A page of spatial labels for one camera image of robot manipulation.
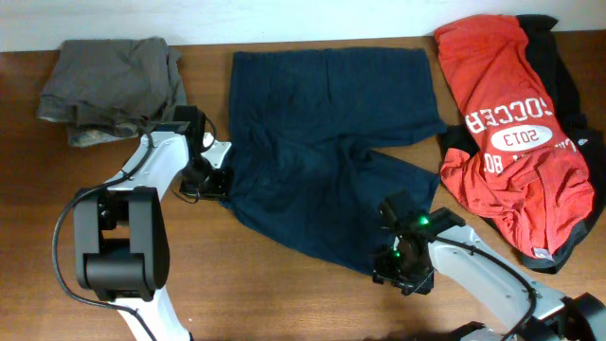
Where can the navy blue shorts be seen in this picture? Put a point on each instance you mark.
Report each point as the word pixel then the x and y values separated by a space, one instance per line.
pixel 308 129

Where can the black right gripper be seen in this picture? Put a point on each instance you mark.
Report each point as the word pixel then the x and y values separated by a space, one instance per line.
pixel 418 284

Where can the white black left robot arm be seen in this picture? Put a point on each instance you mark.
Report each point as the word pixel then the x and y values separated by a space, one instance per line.
pixel 120 239

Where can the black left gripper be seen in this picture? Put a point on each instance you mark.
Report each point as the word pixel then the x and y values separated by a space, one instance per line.
pixel 219 189

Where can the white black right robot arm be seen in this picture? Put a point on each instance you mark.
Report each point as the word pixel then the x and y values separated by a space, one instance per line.
pixel 441 242

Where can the black garment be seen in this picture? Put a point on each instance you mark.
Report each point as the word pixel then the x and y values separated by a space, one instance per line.
pixel 543 55

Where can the grey folded garment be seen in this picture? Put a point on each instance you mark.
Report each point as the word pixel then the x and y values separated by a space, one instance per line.
pixel 102 89

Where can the red soccer t-shirt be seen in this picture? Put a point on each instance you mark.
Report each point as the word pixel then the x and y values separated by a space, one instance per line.
pixel 528 177

